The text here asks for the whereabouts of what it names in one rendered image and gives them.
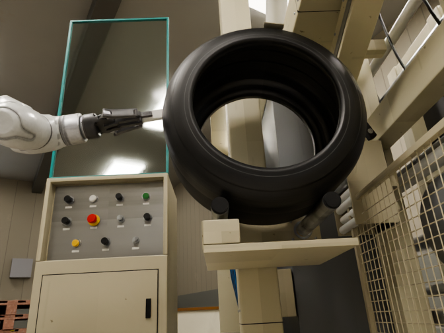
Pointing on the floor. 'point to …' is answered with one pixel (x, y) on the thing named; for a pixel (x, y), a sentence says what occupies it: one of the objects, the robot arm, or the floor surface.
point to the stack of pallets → (8, 309)
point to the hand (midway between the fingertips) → (153, 115)
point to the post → (261, 291)
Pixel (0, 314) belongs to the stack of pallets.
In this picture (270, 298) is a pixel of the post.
